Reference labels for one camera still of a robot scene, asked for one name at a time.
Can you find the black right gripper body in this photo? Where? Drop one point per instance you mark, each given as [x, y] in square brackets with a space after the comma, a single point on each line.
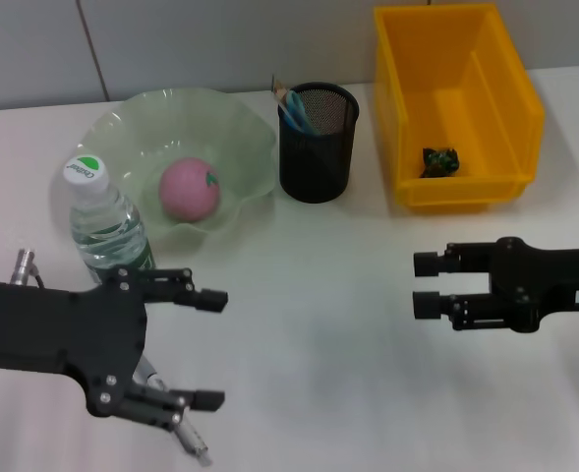
[539, 280]

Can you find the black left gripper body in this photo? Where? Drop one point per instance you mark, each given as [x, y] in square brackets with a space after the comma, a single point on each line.
[48, 329]

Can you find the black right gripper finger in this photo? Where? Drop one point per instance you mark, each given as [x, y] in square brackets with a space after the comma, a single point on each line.
[466, 258]
[466, 310]

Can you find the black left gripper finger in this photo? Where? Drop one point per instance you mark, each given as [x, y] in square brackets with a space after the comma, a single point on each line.
[161, 405]
[181, 290]

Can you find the pink toy peach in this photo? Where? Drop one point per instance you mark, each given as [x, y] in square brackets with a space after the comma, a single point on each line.
[186, 192]

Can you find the green plastic wrapper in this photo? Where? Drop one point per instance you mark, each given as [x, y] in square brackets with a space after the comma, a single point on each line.
[441, 162]

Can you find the clear water bottle green label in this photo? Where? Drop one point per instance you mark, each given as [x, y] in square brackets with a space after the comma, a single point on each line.
[102, 221]

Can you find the blue scissors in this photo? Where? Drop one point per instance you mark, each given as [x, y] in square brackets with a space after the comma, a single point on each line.
[296, 110]

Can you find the transparent plastic ruler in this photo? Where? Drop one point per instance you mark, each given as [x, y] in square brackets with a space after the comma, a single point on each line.
[278, 88]

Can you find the grey pen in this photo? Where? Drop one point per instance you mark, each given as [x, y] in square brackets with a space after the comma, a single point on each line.
[193, 440]

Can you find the green glass fruit plate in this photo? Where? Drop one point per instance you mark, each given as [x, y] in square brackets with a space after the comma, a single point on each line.
[195, 123]

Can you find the black mesh pen holder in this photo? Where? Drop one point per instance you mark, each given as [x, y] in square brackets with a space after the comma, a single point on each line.
[318, 167]

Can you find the yellow plastic bin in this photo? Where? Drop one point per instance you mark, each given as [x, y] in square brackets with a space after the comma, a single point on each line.
[441, 74]

